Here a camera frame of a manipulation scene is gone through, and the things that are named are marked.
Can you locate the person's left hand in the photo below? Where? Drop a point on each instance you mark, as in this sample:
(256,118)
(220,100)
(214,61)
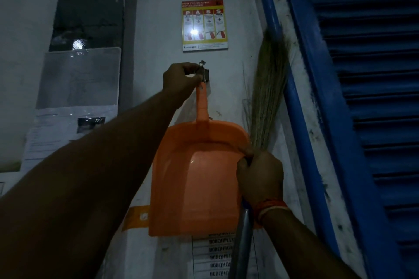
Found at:
(178,82)

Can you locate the person's right hand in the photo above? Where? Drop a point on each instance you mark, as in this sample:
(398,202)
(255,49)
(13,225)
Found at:
(262,180)

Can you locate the orange plastic dustpan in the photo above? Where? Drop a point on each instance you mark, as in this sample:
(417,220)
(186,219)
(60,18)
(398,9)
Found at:
(196,184)

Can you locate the person's right forearm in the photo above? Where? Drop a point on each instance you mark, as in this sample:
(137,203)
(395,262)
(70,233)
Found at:
(301,249)

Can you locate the person's left forearm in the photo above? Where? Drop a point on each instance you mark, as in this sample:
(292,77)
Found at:
(82,197)

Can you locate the orange wrist band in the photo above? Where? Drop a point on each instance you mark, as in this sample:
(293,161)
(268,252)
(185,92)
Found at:
(270,207)

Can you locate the blue vertical pipe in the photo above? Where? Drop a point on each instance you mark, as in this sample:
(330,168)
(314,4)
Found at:
(294,108)

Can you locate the white label list sheet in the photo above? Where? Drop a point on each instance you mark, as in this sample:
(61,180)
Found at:
(212,256)

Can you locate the clear plastic sheet holder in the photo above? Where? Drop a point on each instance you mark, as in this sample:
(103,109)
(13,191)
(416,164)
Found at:
(78,76)

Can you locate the dark grey metal column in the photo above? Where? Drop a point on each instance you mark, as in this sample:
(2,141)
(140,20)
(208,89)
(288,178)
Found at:
(91,1)

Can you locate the orange tape strip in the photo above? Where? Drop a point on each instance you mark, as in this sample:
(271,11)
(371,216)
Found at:
(136,218)

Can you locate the printed white paper notice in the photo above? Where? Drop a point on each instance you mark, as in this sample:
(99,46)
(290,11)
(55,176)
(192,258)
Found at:
(52,131)

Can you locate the blue roller shutter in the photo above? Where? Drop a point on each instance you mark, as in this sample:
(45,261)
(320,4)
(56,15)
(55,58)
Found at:
(376,92)

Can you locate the metal wall hook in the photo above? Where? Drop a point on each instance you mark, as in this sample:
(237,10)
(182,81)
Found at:
(205,72)

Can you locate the fire safety wall poster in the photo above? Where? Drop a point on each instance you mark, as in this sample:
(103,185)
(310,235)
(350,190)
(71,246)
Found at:
(204,25)

